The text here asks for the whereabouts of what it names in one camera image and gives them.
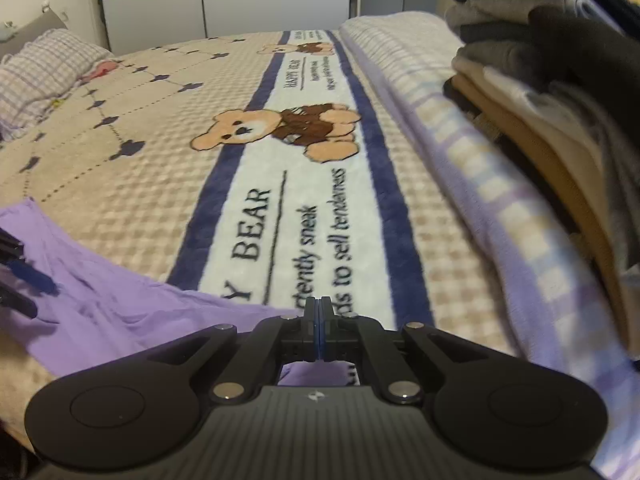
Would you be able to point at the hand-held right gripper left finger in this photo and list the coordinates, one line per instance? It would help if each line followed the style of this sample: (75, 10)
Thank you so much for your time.
(311, 330)

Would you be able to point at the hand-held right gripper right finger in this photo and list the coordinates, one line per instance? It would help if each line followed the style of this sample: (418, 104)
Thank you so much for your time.
(326, 330)

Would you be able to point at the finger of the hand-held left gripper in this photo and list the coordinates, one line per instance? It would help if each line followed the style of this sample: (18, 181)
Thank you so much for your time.
(17, 302)
(35, 277)

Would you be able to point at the purple pants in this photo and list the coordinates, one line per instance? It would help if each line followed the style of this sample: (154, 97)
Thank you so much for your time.
(125, 305)

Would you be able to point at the stack of folded clothes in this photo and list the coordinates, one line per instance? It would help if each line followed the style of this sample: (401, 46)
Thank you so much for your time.
(550, 110)

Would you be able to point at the purple plaid quilt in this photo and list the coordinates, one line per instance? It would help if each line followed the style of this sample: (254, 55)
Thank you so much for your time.
(475, 210)

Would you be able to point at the plaid ruffled pillow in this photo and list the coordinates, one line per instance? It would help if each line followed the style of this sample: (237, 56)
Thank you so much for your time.
(40, 75)

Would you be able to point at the pink cloth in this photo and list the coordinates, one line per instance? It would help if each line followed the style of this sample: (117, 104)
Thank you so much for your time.
(100, 71)

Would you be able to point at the sliding door wardrobe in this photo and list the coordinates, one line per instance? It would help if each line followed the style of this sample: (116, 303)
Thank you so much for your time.
(250, 0)

